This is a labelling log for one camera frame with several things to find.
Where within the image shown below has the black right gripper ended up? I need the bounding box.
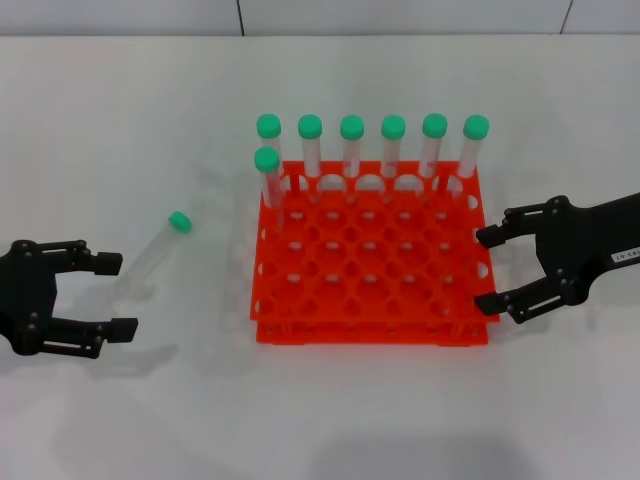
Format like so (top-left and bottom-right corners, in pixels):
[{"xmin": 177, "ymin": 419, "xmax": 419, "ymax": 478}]
[{"xmin": 473, "ymin": 191, "xmax": 640, "ymax": 325}]

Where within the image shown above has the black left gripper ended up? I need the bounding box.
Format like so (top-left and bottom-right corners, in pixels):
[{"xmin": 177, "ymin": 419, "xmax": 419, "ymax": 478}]
[{"xmin": 0, "ymin": 239, "xmax": 139, "ymax": 361}]

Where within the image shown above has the green capped clear test tube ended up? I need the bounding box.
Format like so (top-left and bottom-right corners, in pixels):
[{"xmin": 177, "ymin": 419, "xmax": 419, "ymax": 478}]
[
  {"xmin": 418, "ymin": 113, "xmax": 449, "ymax": 201},
  {"xmin": 253, "ymin": 147, "xmax": 287, "ymax": 236},
  {"xmin": 255, "ymin": 113, "xmax": 301, "ymax": 201},
  {"xmin": 115, "ymin": 210, "xmax": 194, "ymax": 301},
  {"xmin": 449, "ymin": 114, "xmax": 490, "ymax": 201},
  {"xmin": 297, "ymin": 114, "xmax": 324, "ymax": 204},
  {"xmin": 339, "ymin": 114, "xmax": 365, "ymax": 206},
  {"xmin": 380, "ymin": 114, "xmax": 406, "ymax": 205}
]

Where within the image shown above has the orange plastic test tube rack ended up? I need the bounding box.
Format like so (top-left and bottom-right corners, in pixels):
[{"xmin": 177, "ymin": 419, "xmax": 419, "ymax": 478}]
[{"xmin": 248, "ymin": 159, "xmax": 502, "ymax": 347}]

